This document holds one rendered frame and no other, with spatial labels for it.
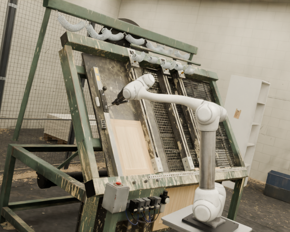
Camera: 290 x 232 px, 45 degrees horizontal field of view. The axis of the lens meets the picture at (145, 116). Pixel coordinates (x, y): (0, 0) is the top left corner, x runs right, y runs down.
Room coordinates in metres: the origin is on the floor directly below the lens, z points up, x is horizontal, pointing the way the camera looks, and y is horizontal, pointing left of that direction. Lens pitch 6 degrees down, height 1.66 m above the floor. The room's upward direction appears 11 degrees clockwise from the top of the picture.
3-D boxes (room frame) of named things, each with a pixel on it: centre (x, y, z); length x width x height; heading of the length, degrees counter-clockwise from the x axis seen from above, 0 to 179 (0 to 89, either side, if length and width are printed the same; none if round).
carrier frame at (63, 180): (3.65, -0.02, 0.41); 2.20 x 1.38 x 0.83; 136
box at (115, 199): (2.31, 0.08, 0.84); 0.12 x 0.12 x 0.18; 46
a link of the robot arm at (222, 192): (2.40, -0.58, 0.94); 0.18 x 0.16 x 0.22; 158
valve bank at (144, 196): (2.68, -0.17, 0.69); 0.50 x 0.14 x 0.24; 136
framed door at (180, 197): (3.59, -0.59, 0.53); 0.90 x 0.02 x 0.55; 136
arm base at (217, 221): (2.43, -0.60, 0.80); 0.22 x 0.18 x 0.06; 144
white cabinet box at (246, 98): (6.73, -1.82, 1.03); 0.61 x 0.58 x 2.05; 147
